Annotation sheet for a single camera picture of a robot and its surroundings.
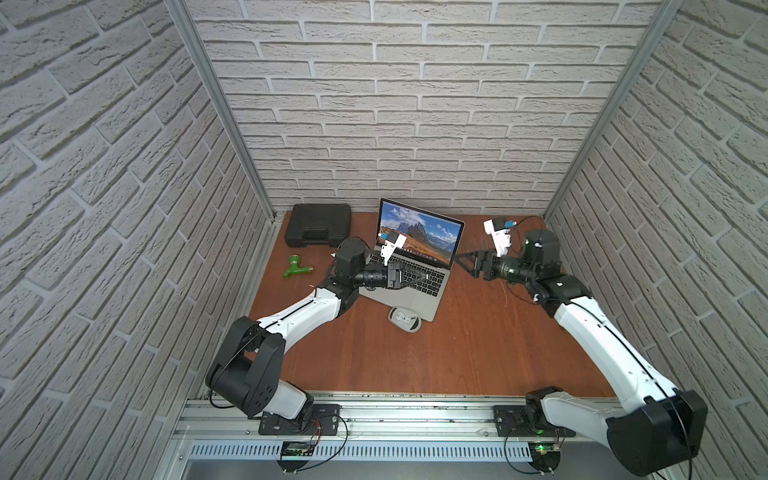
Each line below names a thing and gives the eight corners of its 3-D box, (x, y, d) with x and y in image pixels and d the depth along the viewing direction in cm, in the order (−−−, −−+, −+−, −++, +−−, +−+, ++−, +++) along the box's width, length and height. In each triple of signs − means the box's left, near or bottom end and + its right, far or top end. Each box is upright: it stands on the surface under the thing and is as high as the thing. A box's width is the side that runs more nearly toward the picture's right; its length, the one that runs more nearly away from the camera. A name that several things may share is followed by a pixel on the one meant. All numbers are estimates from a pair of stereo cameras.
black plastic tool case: (288, 249, 112) (283, 237, 106) (299, 212, 124) (295, 200, 119) (347, 249, 112) (345, 238, 107) (352, 212, 125) (350, 200, 119)
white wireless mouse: (385, 321, 92) (385, 316, 90) (393, 307, 95) (393, 302, 93) (415, 336, 89) (416, 331, 87) (422, 321, 93) (423, 316, 90)
